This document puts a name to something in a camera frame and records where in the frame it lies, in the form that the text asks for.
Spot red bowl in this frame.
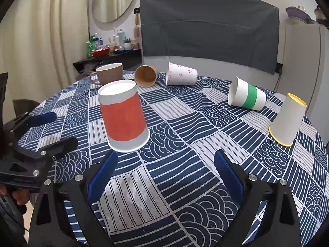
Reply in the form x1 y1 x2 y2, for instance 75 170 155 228
92 48 111 58

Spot person's left hand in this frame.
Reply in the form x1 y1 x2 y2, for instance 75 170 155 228
0 184 32 207

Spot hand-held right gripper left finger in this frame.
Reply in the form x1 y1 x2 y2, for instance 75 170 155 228
29 150 119 247

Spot red banded paper cup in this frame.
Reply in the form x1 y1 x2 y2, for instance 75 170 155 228
98 80 150 153

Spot brown jar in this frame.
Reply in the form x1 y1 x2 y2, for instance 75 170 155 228
315 5 328 22

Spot black side shelf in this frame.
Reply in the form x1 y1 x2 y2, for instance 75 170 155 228
73 49 142 81

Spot cream curtain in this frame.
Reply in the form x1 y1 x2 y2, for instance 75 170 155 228
0 0 91 108

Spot white cup with pink hearts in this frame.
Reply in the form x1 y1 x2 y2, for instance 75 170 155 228
166 62 198 86

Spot dark chair back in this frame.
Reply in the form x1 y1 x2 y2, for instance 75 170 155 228
12 99 41 117

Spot purple bowl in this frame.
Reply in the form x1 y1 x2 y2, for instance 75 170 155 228
286 7 310 21

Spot white cup with yellow rim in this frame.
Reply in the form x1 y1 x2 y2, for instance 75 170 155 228
269 93 307 147

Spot blue patterned tablecloth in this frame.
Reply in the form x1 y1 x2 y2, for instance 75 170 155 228
15 71 329 247

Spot white cup with green band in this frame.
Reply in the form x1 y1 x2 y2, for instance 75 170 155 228
228 76 266 112

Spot round wall mirror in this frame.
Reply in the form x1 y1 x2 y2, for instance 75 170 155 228
92 0 136 23

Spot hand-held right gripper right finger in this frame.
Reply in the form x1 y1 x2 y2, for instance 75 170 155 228
214 149 301 247

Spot brown ceramic mug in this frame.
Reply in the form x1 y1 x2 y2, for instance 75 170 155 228
89 63 124 86

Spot grey cloth cover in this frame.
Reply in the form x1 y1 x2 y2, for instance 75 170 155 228
139 0 280 75

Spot brown kraft paper cup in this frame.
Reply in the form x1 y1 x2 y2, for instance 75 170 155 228
134 65 158 87

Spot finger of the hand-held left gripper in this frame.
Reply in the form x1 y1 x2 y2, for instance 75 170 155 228
2 111 57 134
14 136 79 175

